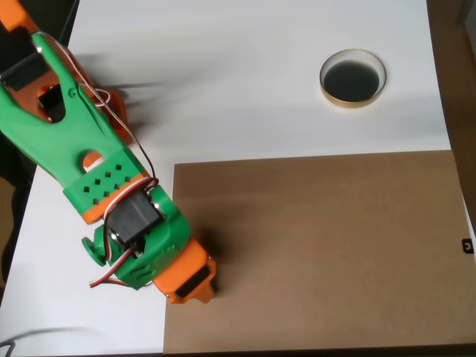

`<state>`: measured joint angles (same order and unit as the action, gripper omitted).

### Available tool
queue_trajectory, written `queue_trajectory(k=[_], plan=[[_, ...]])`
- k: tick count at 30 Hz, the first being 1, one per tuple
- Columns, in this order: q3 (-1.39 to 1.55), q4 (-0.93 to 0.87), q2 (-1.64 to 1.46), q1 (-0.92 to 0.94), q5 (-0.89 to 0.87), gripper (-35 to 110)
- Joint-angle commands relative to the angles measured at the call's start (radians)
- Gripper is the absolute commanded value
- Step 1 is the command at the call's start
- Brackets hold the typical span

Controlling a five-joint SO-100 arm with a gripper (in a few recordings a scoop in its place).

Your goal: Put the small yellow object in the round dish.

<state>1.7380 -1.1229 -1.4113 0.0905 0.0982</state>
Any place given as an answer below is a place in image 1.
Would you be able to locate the brown fibreboard sheet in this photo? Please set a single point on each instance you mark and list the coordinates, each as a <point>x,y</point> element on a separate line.
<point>327,253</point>

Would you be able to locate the orange gripper black servo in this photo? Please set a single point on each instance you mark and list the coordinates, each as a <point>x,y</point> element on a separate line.
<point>190,289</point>

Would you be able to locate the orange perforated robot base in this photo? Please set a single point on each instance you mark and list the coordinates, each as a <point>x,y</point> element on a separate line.
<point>119,108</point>

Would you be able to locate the small black tag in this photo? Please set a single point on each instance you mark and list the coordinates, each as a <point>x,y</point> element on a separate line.
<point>468,247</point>

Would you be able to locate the round dish gold rim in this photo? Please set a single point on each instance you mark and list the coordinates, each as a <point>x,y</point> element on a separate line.
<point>351,82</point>

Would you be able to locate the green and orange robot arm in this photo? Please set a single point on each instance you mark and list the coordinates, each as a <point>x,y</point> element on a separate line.
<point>56,130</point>

